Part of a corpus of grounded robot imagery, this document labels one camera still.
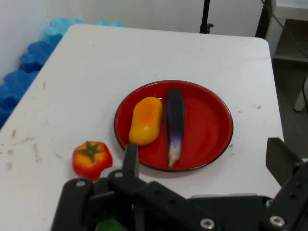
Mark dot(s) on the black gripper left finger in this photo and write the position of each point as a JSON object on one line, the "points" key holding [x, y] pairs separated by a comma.
{"points": [[134, 192]]}

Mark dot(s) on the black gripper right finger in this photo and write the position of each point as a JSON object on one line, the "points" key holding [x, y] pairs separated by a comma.
{"points": [[292, 190]]}

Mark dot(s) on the purple toy eggplant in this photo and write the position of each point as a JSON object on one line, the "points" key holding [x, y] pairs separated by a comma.
{"points": [[176, 115]]}

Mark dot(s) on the green round object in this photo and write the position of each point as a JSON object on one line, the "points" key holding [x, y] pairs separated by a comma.
{"points": [[109, 225]]}

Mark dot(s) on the red toy tomato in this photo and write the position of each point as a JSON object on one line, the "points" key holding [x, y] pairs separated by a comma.
{"points": [[92, 161]]}

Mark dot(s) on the yellow toy mango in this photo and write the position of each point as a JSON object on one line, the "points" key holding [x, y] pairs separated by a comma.
{"points": [[145, 121]]}

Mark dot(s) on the red round plate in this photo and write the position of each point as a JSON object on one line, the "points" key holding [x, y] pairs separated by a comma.
{"points": [[204, 130]]}

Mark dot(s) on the white furniture leg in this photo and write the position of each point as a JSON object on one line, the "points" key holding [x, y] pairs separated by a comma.
{"points": [[302, 96]]}

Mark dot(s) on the dark blue foam block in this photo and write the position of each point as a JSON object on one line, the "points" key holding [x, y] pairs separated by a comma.
{"points": [[14, 89], [36, 56]]}

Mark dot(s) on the light blue foam block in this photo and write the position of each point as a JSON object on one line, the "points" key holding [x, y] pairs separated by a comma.
{"points": [[110, 23], [61, 29]]}

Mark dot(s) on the black tripod pole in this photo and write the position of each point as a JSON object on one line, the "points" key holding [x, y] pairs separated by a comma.
{"points": [[205, 15]]}

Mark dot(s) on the black vertical post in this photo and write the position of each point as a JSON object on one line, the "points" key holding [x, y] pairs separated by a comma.
{"points": [[262, 18]]}

